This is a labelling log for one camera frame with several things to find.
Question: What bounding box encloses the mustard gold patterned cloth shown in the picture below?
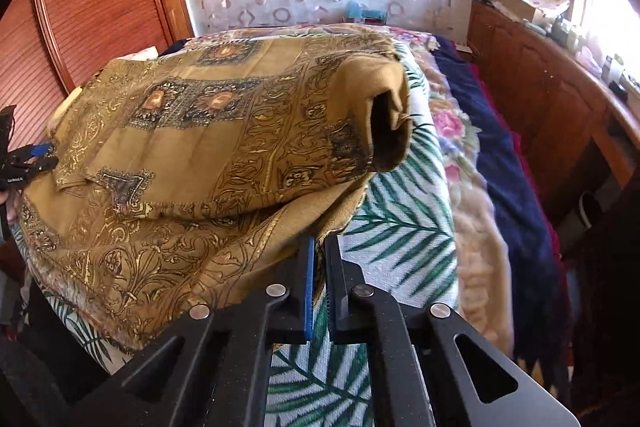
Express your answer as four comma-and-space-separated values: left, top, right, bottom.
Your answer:
20, 28, 412, 351

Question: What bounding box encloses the bright bedroom window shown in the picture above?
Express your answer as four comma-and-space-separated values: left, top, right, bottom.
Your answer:
572, 0, 639, 78

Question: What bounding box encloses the folded pink cloth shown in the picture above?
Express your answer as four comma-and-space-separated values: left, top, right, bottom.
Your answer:
46, 87, 82, 138

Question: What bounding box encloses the palm leaf print blanket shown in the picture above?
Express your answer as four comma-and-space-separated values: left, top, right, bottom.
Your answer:
17, 31, 458, 426

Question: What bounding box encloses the navy blue bed sheet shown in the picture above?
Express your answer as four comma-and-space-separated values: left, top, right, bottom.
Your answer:
435, 37, 570, 405

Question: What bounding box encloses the long wooden cabinet desk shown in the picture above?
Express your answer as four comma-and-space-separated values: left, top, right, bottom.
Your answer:
466, 0, 639, 225

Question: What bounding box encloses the teal toy on headboard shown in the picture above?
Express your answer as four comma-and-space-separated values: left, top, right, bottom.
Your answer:
344, 1, 387, 26

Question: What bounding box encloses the cardboard box on cabinet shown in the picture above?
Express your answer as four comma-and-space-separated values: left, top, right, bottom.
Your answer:
498, 0, 570, 26

